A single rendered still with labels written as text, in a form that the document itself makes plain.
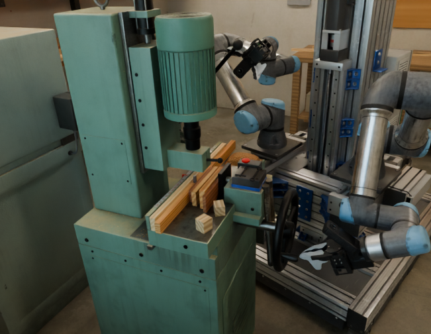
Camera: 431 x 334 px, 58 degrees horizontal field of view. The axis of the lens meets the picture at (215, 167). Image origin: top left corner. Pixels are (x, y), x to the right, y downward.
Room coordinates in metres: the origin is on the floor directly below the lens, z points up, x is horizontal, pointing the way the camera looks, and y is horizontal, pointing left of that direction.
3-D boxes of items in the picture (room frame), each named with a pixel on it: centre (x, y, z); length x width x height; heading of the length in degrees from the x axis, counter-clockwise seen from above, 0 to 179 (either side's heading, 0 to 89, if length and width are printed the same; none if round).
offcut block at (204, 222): (0.99, 0.04, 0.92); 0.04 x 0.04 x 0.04; 45
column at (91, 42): (1.34, 0.34, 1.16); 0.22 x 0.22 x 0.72; 66
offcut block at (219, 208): (1.07, -0.01, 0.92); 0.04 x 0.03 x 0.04; 6
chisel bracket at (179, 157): (1.23, 0.09, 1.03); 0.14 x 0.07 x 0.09; 66
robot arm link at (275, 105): (1.79, -0.29, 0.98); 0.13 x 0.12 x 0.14; 127
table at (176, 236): (1.21, -0.04, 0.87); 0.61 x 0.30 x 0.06; 156
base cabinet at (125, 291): (1.27, 0.18, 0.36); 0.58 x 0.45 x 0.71; 66
